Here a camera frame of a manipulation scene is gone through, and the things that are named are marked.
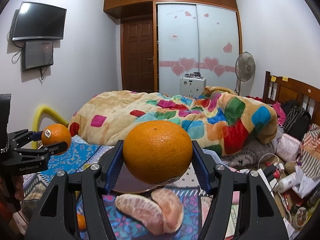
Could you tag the standing electric fan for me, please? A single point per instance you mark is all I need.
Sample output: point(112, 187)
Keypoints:
point(244, 69)

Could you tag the dark brown round plate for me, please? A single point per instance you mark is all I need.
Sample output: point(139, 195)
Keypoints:
point(127, 183)

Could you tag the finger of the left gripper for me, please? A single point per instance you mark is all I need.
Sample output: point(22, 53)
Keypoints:
point(37, 157)
point(23, 137)

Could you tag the white metal box device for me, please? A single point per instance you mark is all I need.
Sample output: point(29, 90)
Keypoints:
point(192, 85)

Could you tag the frosted sliding wardrobe doors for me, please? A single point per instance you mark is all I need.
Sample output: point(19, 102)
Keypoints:
point(196, 38)

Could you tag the large pomelo segment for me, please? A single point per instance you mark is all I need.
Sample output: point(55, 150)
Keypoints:
point(143, 210)

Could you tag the small mandarin orange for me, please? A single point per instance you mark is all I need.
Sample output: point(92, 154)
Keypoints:
point(81, 222)

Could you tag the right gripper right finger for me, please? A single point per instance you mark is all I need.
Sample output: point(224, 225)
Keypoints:
point(258, 215)

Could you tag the wall mounted television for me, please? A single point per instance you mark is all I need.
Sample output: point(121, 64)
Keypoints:
point(38, 21)

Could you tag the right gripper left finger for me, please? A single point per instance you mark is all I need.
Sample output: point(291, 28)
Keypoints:
point(55, 217)

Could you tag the brown wooden door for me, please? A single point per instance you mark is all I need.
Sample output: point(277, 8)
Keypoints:
point(136, 49)

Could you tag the colourful patchwork blanket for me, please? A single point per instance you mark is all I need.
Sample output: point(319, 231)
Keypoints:
point(218, 119)

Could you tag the wooden bed headboard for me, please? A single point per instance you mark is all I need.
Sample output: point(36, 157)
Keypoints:
point(282, 89)

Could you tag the white lotion bottle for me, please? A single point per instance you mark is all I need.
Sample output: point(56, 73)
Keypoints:
point(286, 183)

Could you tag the orange with white sticker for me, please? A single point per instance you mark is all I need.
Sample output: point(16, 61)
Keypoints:
point(56, 133)

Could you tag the large orange with sticker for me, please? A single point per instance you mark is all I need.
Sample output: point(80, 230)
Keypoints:
point(157, 152)

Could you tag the yellow foam tube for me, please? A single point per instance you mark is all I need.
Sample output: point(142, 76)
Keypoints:
point(46, 112)

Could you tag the small wall monitor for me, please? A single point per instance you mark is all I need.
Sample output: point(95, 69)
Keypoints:
point(37, 54)

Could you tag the pink patterned pillow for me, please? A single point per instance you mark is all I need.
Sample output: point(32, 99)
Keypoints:
point(288, 147)

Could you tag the black bag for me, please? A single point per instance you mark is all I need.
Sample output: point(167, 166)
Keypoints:
point(297, 123)

